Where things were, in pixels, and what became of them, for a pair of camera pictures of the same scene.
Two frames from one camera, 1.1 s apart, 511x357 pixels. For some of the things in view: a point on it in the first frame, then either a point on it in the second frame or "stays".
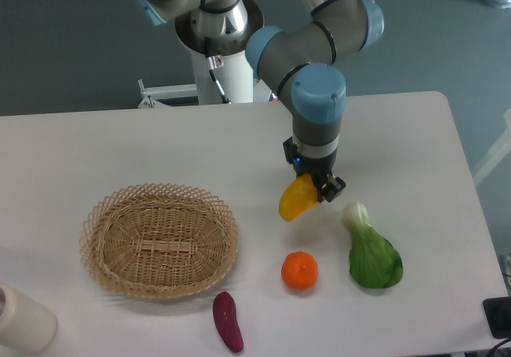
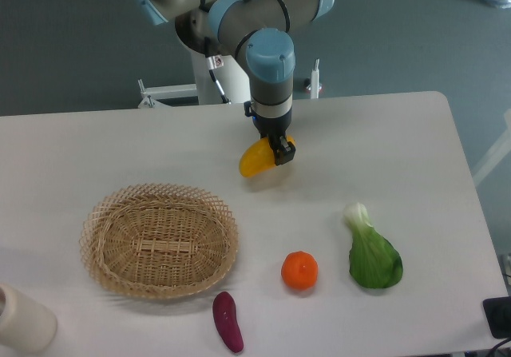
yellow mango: (299, 195) -> (259, 157)
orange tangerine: (299, 270) stays
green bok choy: (374, 262) stays
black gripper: (320, 168) -> (277, 126)
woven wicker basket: (153, 240) stays
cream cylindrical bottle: (26, 326) stays
